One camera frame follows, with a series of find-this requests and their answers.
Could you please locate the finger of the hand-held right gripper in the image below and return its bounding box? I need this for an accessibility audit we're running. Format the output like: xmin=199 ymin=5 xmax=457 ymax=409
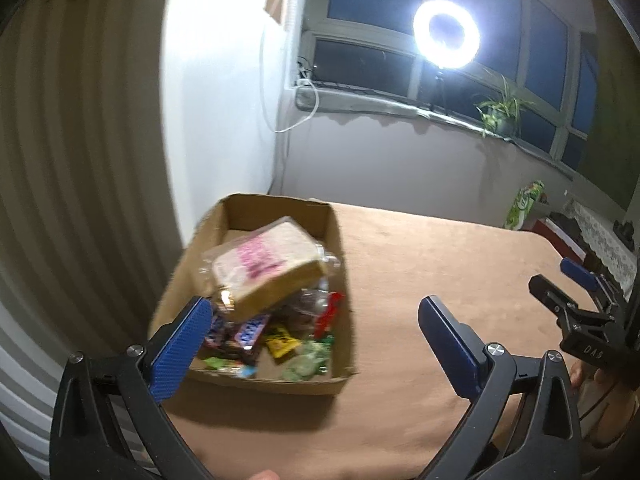
xmin=529 ymin=274 xmax=584 ymax=334
xmin=560 ymin=257 xmax=629 ymax=312

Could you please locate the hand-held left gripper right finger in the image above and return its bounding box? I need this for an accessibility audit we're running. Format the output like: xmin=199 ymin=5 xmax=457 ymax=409
xmin=418 ymin=296 xmax=585 ymax=480

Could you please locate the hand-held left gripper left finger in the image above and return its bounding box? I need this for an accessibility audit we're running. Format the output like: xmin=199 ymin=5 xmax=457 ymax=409
xmin=49 ymin=296 xmax=217 ymax=480

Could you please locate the small green snack packet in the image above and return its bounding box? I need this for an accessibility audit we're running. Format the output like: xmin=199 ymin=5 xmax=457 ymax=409
xmin=201 ymin=356 xmax=257 ymax=380

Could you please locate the brown chocolate bar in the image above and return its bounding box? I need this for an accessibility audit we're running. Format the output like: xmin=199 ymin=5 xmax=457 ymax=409
xmin=202 ymin=312 xmax=272 ymax=361

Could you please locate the yellow snack packet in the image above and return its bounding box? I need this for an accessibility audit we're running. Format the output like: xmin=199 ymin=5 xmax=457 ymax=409
xmin=264 ymin=324 xmax=302 ymax=359

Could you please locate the green candy packet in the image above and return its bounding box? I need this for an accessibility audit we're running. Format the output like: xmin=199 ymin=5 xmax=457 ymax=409
xmin=281 ymin=340 xmax=333 ymax=382

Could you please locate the sliced bread packet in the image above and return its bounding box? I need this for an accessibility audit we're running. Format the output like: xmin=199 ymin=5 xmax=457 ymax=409
xmin=200 ymin=216 xmax=342 ymax=322

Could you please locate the red-edged clear snack packet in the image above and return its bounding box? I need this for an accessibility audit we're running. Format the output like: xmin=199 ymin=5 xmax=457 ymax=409
xmin=285 ymin=287 xmax=347 ymax=343

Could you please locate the person's right hand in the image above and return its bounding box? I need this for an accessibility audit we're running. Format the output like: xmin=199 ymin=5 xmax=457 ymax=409
xmin=570 ymin=362 xmax=632 ymax=448

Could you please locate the side table with lace cloth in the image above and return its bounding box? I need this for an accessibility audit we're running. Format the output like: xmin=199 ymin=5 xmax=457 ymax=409
xmin=565 ymin=199 xmax=640 ymax=291

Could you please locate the red cardboard box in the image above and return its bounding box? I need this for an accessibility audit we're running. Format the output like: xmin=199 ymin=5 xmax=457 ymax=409
xmin=530 ymin=215 xmax=586 ymax=261

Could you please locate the dark object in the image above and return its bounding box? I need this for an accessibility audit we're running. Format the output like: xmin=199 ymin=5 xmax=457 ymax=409
xmin=614 ymin=219 xmax=638 ymax=248

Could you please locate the green printed bag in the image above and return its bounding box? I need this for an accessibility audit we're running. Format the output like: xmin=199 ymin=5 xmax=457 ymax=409
xmin=505 ymin=180 xmax=547 ymax=231

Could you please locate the olive green curtain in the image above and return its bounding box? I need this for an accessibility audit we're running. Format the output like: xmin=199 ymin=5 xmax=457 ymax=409
xmin=575 ymin=30 xmax=640 ymax=211

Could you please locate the potted spider plant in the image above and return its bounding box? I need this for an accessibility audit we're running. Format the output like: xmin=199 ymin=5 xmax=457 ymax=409
xmin=474 ymin=77 xmax=536 ymax=138

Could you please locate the ribbed beige panel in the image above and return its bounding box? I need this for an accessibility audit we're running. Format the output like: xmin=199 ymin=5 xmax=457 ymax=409
xmin=0 ymin=0 xmax=186 ymax=471

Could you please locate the grey window sill cover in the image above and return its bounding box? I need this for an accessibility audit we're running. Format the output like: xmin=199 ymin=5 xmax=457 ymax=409
xmin=295 ymin=85 xmax=576 ymax=181

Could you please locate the white cable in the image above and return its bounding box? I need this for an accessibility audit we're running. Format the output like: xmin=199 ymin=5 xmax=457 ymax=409
xmin=259 ymin=25 xmax=321 ymax=135

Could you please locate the ring light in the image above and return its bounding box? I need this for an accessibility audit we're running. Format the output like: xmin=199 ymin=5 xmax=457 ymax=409
xmin=412 ymin=0 xmax=482 ymax=68

